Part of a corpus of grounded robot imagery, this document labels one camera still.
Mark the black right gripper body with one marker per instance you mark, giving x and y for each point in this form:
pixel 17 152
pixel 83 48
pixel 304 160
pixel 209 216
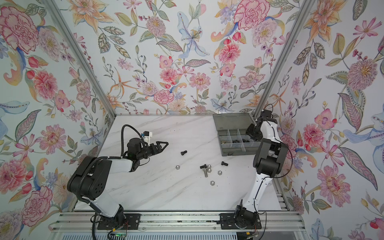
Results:
pixel 254 132

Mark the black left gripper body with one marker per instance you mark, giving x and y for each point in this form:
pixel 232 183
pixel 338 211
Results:
pixel 145 152

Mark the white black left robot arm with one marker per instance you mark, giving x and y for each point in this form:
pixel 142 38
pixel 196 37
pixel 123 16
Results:
pixel 89 180

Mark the grey plastic organizer box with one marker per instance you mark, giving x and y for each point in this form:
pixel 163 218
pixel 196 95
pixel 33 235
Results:
pixel 233 139

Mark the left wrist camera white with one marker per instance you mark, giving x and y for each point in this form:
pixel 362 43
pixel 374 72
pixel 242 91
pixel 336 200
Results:
pixel 147 136

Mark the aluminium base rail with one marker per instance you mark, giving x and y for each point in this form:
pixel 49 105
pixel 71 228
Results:
pixel 216 221

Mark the aluminium corner post left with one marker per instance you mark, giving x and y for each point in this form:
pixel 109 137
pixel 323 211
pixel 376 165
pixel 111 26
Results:
pixel 63 27

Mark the aluminium corner post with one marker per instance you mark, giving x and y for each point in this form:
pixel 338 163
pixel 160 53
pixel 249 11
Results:
pixel 63 27
pixel 303 13

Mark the aluminium corner post right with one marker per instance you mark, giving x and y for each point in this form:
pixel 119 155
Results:
pixel 303 13

